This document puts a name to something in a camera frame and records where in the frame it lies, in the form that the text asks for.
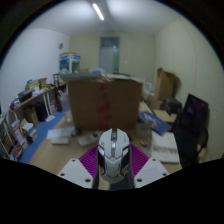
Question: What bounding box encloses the long ceiling light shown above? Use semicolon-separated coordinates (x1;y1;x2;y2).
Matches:
91;3;105;22

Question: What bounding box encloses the tall open cardboard box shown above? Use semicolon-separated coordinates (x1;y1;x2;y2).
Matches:
153;67;178;103

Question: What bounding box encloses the white gaming computer mouse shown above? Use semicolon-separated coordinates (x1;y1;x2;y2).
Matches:
96;128;132;184

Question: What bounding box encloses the white open book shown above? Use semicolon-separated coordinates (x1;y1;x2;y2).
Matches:
150;130;181;164

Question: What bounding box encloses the shelf unit with books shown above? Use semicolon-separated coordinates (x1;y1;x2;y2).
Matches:
0;111;39;161

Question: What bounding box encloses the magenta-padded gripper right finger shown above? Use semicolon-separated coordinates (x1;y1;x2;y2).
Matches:
124;143;170;191

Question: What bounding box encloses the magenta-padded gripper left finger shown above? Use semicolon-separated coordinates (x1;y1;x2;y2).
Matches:
57;145;101;190

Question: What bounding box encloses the grey door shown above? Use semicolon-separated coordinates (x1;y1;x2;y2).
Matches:
99;36;120;74

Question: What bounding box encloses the large brown cardboard box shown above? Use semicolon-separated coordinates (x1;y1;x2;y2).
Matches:
61;71;144;132

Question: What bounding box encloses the blue book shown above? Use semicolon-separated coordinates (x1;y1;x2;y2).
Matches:
138;110;173;136

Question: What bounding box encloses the wooden side desk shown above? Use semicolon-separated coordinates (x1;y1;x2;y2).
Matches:
9;81;68;124

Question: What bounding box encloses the white paper sheet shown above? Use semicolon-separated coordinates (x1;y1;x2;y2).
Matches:
46;126;76;140

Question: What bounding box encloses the glass display cabinet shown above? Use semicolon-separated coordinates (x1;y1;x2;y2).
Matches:
58;52;82;75

